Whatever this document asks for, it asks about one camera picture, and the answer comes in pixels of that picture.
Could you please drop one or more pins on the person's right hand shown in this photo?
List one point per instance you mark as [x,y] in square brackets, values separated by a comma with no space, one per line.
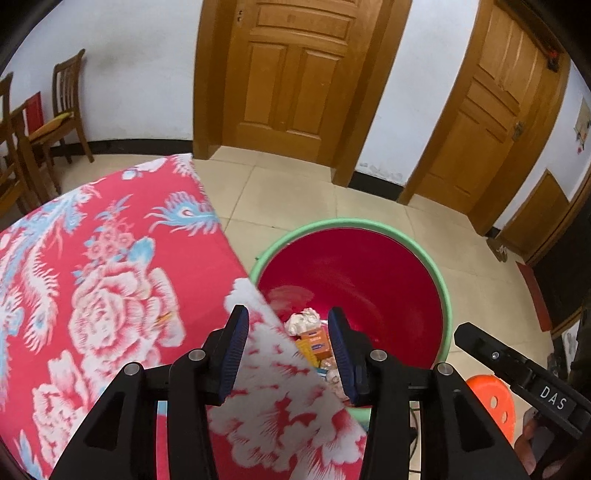
[524,450]

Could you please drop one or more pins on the orange plastic stool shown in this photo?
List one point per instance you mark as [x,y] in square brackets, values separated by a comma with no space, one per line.
[494,401]

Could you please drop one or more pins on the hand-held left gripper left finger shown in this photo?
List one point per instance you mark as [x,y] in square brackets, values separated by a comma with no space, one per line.
[233,355]

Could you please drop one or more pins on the shoe on floor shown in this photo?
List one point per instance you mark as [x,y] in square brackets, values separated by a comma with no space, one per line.
[498,249]

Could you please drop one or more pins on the wooden door with latch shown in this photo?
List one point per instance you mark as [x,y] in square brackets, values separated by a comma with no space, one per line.
[489,124]

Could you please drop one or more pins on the small orange carton box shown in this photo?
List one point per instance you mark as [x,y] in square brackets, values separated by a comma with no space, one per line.
[316,345]

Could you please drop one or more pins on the red door ornament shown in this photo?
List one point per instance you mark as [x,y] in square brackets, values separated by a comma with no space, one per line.
[551,60]

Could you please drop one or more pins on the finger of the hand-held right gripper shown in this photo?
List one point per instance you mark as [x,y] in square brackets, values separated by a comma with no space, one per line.
[494,355]

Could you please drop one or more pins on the red floor mat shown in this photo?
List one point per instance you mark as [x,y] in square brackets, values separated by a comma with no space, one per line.
[538,295]

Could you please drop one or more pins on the wall paper notice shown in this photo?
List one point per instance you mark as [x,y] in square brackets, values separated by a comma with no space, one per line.
[582,124]

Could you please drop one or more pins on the tall-backed wooden chair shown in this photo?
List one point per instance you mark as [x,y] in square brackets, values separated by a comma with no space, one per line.
[9,152]

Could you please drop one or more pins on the wooden chair with cushion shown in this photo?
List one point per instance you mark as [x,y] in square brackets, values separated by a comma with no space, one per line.
[69,92]

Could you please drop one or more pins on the yellow seat cushion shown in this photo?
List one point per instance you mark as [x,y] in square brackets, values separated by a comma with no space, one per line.
[55,122]

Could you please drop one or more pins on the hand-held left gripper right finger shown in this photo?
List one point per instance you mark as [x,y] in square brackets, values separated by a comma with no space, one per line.
[344,355]

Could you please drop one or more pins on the red board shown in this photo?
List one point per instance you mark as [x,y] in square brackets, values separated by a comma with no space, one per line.
[34,108]

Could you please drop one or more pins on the wooden panel door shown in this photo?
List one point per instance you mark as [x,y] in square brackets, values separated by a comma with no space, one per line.
[295,78]

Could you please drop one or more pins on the red floral tablecloth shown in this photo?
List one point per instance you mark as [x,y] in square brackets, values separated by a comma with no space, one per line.
[115,300]

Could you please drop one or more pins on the red basin with green rim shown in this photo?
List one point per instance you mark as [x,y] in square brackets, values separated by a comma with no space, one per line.
[369,277]

